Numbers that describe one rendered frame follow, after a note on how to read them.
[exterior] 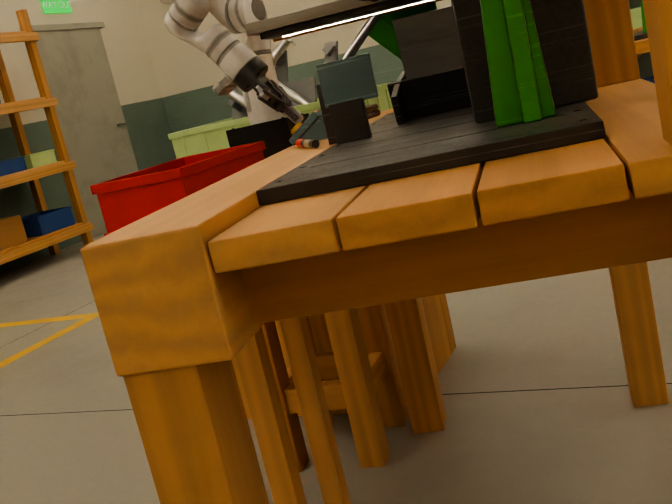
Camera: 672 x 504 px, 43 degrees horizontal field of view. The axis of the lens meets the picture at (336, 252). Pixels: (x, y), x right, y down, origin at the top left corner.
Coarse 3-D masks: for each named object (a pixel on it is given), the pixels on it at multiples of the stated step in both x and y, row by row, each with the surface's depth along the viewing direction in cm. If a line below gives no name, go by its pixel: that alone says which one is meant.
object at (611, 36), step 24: (600, 0) 164; (624, 0) 163; (648, 0) 78; (600, 24) 165; (624, 24) 164; (648, 24) 81; (600, 48) 166; (624, 48) 165; (600, 72) 167; (624, 72) 166
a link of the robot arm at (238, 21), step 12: (240, 0) 218; (252, 0) 218; (228, 12) 219; (240, 12) 218; (252, 12) 218; (264, 12) 222; (240, 24) 220; (252, 36) 218; (252, 48) 219; (264, 48) 221
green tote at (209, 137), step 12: (384, 84) 274; (384, 96) 274; (300, 108) 249; (312, 108) 248; (384, 108) 273; (228, 120) 301; (240, 120) 259; (180, 132) 270; (192, 132) 268; (204, 132) 266; (216, 132) 264; (180, 144) 271; (192, 144) 269; (204, 144) 267; (216, 144) 266; (228, 144) 264; (180, 156) 273
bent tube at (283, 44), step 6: (282, 42) 280; (288, 42) 280; (276, 48) 280; (282, 48) 280; (276, 54) 280; (276, 60) 281; (282, 84) 278; (288, 90) 276; (294, 96) 274; (300, 96) 274; (300, 102) 273; (306, 102) 272
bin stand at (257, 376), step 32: (288, 320) 187; (256, 352) 159; (288, 352) 188; (256, 384) 161; (320, 384) 192; (256, 416) 162; (320, 416) 191; (288, 448) 165; (320, 448) 193; (288, 480) 164; (320, 480) 195
